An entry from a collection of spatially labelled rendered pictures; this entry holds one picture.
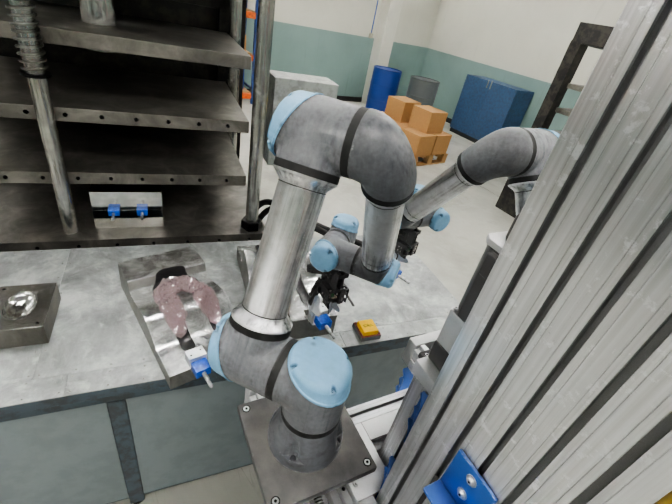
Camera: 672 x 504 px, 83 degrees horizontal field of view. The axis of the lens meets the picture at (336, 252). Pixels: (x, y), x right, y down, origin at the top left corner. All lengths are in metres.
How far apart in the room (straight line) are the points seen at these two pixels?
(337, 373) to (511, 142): 0.63
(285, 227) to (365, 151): 0.18
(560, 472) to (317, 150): 0.52
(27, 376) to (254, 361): 0.79
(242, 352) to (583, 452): 0.50
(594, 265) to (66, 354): 1.29
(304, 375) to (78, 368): 0.82
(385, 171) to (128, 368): 0.97
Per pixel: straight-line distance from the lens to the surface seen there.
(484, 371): 0.56
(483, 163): 0.97
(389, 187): 0.63
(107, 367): 1.31
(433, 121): 5.96
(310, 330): 1.34
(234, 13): 2.30
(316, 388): 0.65
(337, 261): 0.93
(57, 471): 1.68
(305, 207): 0.63
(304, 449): 0.78
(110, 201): 1.88
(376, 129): 0.60
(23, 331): 1.40
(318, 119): 0.62
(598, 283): 0.44
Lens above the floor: 1.78
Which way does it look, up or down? 33 degrees down
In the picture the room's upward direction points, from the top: 12 degrees clockwise
